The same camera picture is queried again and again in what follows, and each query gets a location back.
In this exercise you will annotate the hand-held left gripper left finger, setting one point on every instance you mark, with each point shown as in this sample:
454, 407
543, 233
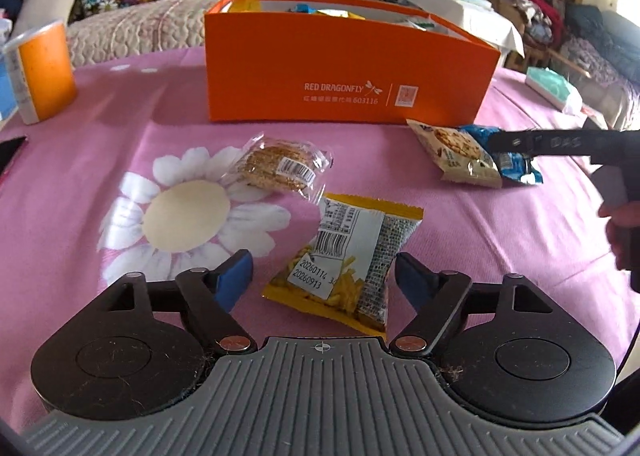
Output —
235, 277

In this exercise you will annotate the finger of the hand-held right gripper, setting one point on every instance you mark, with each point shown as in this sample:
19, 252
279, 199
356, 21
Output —
540, 142

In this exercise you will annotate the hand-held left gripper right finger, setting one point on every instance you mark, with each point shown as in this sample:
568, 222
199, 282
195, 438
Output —
407, 281

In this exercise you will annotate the yellow stick snack packet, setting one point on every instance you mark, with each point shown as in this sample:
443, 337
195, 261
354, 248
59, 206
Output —
350, 261

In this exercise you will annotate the beige cookie snack packet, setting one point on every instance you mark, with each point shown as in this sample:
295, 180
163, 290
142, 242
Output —
452, 149

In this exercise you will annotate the orange cardboard box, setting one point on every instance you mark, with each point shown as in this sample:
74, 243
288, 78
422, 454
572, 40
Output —
350, 71

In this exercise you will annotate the person's right hand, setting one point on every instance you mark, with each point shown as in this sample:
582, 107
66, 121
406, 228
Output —
620, 226

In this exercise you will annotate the teal tissue pack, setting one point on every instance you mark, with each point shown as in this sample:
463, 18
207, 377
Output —
552, 86

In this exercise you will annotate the pile of clothing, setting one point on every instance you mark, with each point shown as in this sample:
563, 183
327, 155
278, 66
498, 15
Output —
605, 46

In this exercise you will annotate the clear sesame cracker packet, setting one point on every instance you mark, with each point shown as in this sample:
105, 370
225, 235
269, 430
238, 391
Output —
277, 169

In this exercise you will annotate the white cloth covered table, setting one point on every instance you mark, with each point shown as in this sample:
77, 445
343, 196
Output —
470, 11

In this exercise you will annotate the pink floral tablecloth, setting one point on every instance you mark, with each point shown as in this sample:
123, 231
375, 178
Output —
125, 101

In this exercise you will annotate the black smartphone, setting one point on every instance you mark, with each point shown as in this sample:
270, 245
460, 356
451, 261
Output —
10, 154

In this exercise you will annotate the beige quilted blanket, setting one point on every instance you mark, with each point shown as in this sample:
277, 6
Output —
145, 31

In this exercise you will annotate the light blue snack packet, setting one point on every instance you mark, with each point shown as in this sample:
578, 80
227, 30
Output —
302, 8

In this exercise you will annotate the orange paper cup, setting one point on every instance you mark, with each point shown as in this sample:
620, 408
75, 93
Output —
45, 71

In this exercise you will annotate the blue white striped cloth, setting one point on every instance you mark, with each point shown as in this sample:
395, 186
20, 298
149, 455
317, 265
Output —
6, 86

